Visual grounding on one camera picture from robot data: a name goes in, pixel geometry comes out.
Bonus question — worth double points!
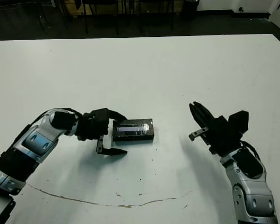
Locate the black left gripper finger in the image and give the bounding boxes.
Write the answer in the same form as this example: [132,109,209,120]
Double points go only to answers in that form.
[107,109,128,122]
[102,147,128,156]

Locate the black box lid shiny print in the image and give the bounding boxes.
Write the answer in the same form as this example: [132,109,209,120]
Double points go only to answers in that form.
[112,118,154,142]

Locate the black mesh chair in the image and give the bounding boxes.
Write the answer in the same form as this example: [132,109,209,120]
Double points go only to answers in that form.
[138,0,174,33]
[81,0,119,35]

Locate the black left wrist camera block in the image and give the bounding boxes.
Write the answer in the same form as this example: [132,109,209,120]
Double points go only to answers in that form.
[91,107,109,123]

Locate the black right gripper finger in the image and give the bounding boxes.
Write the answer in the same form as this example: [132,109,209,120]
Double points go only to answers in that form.
[189,104,213,129]
[193,101,217,124]

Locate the black waste bin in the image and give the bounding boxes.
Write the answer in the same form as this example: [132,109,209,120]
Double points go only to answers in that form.
[182,0,199,21]

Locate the black wrist camera block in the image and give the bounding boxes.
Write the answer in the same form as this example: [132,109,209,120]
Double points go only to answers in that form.
[91,107,109,123]
[228,110,250,137]

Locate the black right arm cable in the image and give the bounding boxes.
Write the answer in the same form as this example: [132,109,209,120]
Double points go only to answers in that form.
[240,139,262,161]

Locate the grey chair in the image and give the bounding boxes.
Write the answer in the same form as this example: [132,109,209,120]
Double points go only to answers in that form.
[34,0,68,31]

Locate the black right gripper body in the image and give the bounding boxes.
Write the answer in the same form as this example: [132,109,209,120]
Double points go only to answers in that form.
[188,115,245,157]

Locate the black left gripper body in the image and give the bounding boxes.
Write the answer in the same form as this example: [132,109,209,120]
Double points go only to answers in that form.
[76,116,109,154]

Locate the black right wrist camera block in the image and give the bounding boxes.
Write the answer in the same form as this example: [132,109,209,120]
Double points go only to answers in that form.
[228,110,250,137]

